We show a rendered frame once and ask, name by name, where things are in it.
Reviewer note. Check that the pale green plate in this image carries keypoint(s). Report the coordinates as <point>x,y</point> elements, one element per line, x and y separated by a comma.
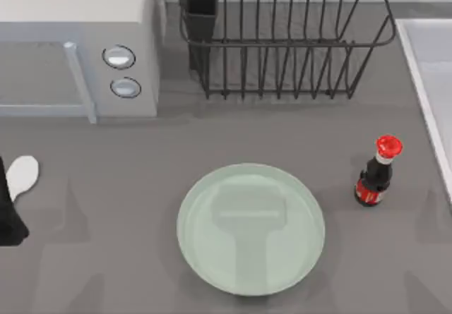
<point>251,229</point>

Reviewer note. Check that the small microwave knob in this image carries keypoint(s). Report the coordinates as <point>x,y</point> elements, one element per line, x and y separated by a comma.
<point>125,87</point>

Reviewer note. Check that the pale microwave oven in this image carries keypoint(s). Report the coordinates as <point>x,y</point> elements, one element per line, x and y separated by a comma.
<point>144,46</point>

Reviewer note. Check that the large microwave knob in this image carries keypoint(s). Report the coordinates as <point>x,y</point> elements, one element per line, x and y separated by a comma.
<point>119,57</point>

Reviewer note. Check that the black cutlery holder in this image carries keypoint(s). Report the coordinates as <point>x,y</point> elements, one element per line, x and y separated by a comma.
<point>198,7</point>

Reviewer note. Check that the dark bottle with red cap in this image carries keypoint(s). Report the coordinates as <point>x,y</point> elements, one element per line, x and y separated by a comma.
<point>376,180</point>

